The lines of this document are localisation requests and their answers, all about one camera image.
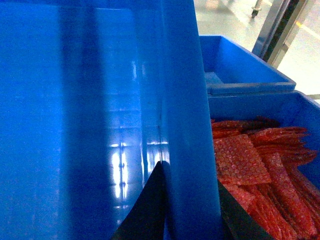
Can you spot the blue crate behind right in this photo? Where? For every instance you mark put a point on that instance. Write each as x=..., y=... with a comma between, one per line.
x=231, y=69

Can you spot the blue crate with red sheets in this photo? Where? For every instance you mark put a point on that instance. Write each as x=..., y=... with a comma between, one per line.
x=289, y=109

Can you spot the red bubble wrap sheets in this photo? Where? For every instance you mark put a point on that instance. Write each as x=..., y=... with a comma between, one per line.
x=258, y=161

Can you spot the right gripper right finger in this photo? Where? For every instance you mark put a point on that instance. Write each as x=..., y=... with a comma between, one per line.
x=237, y=224

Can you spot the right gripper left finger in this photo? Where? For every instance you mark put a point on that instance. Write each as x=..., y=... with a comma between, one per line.
x=146, y=219

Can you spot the large blue plastic crate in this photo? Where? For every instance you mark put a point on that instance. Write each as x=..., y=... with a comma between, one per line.
x=93, y=93

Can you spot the steel roller shelf rack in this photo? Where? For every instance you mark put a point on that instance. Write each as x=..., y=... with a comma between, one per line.
x=279, y=29

